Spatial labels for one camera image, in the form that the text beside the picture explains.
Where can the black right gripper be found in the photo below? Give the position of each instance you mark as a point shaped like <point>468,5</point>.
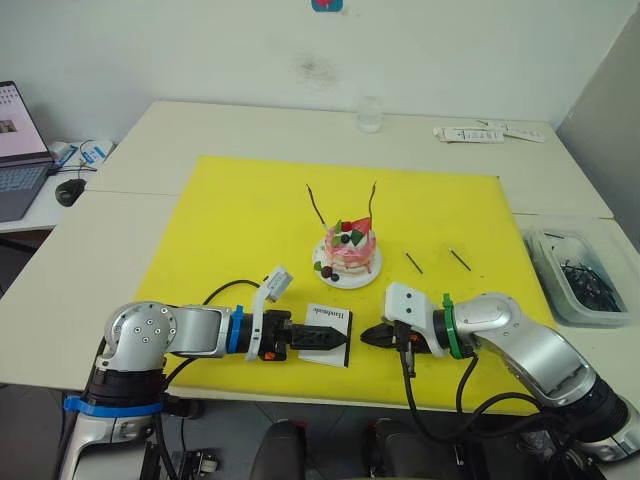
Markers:
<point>417,340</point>

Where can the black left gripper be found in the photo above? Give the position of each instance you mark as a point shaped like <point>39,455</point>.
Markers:
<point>276,325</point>

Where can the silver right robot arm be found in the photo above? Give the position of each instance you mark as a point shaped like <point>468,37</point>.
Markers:
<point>525,345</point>

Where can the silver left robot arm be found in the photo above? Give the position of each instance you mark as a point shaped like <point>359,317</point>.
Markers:
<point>195,330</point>

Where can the white black matchbox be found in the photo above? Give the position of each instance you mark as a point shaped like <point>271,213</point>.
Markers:
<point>325,312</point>

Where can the dark match stick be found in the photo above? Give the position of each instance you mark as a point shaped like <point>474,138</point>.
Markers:
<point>414,262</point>
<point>460,259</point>

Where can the small pink fruit cake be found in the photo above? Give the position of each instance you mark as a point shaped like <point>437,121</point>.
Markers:
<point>350,250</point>

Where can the pile of burnt matches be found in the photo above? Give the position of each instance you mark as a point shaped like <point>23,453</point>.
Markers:
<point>587,285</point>

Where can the white round plate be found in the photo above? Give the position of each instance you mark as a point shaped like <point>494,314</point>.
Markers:
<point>350,285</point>

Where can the dark rounded shape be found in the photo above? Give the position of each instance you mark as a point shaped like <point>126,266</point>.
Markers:
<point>415,450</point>
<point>280,450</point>

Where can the thin dark curved candle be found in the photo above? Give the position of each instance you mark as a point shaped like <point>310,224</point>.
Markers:
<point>315,205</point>
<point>370,200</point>

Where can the yellow foam mat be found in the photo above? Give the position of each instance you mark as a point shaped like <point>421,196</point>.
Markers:
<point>225,225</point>

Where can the clear plastic container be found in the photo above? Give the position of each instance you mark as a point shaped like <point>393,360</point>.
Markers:
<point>547,287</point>

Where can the clear glass cup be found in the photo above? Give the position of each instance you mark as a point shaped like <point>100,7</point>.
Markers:
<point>369,120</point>

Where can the white printed paper packet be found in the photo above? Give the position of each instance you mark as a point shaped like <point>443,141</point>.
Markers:
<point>525,132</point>
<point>467,135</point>

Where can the black computer mouse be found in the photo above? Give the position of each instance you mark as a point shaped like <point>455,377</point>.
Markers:
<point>70,191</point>

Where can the blue white packet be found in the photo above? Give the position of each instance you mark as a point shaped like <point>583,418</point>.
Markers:
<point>97,151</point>
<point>64,151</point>

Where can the grey open laptop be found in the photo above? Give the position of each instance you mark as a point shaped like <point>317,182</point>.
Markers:
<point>20,140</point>

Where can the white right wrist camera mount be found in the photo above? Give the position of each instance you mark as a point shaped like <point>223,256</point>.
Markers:
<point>407,305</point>

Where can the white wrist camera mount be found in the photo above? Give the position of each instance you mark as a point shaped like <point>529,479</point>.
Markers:
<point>260,312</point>
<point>407,305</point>

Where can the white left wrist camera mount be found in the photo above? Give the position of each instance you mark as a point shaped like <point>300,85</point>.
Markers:
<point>260,312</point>

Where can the blue pink wall sticker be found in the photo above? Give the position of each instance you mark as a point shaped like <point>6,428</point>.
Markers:
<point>327,4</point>

